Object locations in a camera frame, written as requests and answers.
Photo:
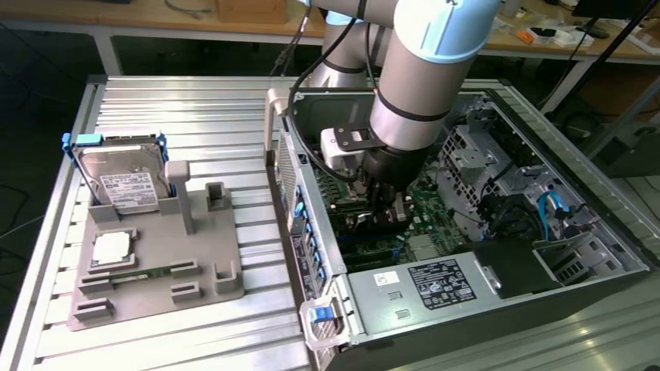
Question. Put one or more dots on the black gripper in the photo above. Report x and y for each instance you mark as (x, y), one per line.
(394, 166)

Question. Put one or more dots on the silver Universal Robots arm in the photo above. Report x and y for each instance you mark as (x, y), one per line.
(412, 77)

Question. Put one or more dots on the metal drive cage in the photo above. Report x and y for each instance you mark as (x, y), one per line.
(464, 154)

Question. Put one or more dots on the green motherboard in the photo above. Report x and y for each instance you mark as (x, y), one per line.
(428, 239)

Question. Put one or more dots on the black plastic fan shroud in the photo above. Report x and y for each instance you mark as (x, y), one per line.
(515, 266)

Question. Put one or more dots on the silver power supply unit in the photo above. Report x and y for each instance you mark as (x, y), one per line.
(371, 309)

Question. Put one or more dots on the wooden desk with clutter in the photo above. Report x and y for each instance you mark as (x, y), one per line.
(506, 44)

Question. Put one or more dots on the orange and white small box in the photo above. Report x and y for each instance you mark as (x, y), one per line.
(526, 36)

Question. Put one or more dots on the black box on floor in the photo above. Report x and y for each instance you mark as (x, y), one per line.
(634, 154)

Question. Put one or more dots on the black open PC case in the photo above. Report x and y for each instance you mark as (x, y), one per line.
(567, 309)

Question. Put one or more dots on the hard disk in blue caddy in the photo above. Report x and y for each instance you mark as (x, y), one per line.
(124, 178)

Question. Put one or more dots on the black slanted stand pole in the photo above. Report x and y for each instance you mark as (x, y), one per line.
(611, 40)

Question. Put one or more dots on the grey printed parts rack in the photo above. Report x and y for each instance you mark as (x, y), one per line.
(155, 270)

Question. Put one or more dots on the green RAM stick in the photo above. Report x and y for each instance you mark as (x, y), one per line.
(139, 275)

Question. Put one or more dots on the silver CPU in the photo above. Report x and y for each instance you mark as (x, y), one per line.
(111, 249)

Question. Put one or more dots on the wooden desk with white legs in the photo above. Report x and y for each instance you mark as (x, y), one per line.
(128, 15)

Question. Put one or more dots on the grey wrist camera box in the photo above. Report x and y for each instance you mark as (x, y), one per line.
(340, 154)

